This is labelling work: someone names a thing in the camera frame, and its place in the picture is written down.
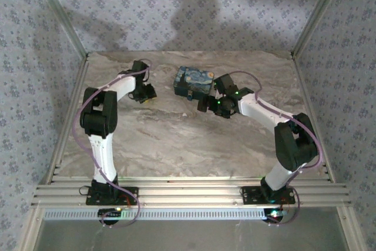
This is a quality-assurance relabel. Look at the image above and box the starry night painting tin box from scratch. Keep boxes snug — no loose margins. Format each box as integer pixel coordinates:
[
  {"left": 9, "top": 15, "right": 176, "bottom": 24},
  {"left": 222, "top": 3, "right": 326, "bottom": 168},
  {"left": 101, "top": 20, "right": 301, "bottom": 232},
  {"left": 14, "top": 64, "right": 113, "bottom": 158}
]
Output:
[{"left": 173, "top": 65, "right": 216, "bottom": 100}]

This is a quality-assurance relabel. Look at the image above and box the aluminium table side rail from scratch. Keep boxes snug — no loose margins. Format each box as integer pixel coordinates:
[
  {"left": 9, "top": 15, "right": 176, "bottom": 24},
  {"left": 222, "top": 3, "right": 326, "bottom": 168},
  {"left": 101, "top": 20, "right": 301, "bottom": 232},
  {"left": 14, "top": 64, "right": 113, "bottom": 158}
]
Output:
[
  {"left": 43, "top": 53, "right": 90, "bottom": 185},
  {"left": 291, "top": 53, "right": 337, "bottom": 182}
]

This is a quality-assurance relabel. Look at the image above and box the aluminium mounting rail beam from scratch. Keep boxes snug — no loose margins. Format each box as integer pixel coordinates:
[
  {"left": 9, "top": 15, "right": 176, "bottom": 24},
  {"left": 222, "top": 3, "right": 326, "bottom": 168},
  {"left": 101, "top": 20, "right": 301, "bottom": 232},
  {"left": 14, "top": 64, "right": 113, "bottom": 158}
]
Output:
[{"left": 31, "top": 176, "right": 353, "bottom": 208}]

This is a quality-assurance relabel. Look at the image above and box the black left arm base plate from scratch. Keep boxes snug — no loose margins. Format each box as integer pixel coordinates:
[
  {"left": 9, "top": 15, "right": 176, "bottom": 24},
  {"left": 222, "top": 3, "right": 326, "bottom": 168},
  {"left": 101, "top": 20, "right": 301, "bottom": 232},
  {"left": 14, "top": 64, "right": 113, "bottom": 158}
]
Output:
[{"left": 85, "top": 186, "right": 140, "bottom": 206}]

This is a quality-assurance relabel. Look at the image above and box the aluminium upright frame post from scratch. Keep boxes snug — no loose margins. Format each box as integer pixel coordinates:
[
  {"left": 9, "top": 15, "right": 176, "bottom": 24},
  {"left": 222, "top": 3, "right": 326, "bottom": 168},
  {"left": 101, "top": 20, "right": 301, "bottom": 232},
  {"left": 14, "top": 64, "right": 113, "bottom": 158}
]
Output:
[
  {"left": 290, "top": 0, "right": 351, "bottom": 58},
  {"left": 29, "top": 0, "right": 90, "bottom": 58}
]

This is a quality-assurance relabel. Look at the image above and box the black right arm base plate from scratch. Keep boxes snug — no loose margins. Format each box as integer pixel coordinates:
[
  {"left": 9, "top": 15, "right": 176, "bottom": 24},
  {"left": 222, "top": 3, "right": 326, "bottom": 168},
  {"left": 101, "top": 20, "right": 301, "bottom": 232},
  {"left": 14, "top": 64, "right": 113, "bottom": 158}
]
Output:
[{"left": 240, "top": 186, "right": 296, "bottom": 205}]

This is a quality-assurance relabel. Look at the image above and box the grey slotted cable duct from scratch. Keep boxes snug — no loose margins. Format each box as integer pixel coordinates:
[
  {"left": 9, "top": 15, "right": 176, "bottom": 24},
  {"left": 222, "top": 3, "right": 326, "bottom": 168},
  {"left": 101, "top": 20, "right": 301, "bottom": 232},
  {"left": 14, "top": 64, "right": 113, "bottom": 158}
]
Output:
[{"left": 43, "top": 207, "right": 284, "bottom": 222}]

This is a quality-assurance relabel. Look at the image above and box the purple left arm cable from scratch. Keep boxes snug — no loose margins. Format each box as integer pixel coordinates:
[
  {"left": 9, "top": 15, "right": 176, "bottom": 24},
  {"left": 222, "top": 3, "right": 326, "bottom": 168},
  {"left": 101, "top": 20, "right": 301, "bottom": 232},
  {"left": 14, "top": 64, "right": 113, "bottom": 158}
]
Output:
[{"left": 72, "top": 58, "right": 153, "bottom": 230}]

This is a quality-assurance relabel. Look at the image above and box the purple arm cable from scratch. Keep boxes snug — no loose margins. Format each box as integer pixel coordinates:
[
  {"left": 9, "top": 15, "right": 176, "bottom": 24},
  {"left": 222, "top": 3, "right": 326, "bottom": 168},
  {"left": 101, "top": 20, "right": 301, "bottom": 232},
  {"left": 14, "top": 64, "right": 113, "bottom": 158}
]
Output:
[
  {"left": 226, "top": 70, "right": 324, "bottom": 227},
  {"left": 72, "top": 58, "right": 153, "bottom": 230}
]

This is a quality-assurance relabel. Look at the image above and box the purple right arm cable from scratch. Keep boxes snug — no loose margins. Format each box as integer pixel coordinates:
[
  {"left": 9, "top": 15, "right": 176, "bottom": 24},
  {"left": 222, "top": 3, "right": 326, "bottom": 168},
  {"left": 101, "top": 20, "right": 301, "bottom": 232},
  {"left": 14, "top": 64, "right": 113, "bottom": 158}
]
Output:
[{"left": 226, "top": 70, "right": 324, "bottom": 227}]

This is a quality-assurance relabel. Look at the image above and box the aluminium frame leg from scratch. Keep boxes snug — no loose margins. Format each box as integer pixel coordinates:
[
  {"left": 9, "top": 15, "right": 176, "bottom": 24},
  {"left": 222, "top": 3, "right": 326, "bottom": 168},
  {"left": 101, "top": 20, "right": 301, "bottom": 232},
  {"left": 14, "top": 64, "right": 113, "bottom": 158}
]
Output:
[
  {"left": 335, "top": 206, "right": 368, "bottom": 251},
  {"left": 16, "top": 206, "right": 45, "bottom": 251}
]

